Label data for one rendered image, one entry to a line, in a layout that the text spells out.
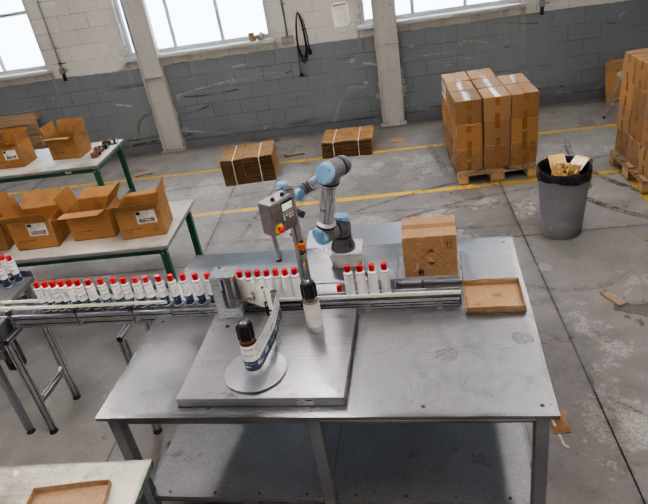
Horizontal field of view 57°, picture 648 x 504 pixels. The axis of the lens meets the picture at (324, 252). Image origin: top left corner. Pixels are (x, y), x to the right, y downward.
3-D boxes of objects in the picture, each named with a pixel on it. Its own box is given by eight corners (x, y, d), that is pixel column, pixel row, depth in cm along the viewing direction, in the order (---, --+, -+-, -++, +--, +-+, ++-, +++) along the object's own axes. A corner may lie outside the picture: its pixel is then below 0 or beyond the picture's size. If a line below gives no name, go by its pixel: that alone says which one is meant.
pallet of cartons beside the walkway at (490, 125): (539, 176, 629) (541, 92, 584) (458, 186, 638) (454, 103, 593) (512, 137, 732) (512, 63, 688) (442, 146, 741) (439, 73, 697)
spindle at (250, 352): (244, 376, 287) (231, 328, 273) (248, 363, 295) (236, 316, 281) (262, 376, 286) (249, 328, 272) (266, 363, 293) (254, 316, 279)
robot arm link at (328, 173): (341, 240, 363) (348, 160, 330) (324, 250, 354) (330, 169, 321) (326, 232, 370) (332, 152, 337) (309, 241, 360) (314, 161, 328)
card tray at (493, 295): (466, 313, 314) (465, 307, 312) (462, 285, 336) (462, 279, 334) (526, 311, 308) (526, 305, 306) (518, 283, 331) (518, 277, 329)
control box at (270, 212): (263, 234, 326) (256, 202, 317) (285, 220, 336) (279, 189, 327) (276, 238, 319) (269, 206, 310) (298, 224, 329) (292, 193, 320)
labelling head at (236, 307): (218, 318, 334) (207, 279, 322) (225, 304, 345) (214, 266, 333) (242, 317, 332) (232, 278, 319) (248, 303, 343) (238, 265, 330)
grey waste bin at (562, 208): (541, 245, 514) (544, 179, 484) (530, 221, 551) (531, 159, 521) (593, 240, 509) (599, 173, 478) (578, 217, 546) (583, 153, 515)
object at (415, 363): (96, 421, 287) (94, 418, 286) (195, 257, 415) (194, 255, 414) (560, 419, 248) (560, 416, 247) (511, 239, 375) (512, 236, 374)
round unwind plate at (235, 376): (216, 394, 281) (216, 392, 280) (233, 351, 307) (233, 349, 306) (280, 393, 275) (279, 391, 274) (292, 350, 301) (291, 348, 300)
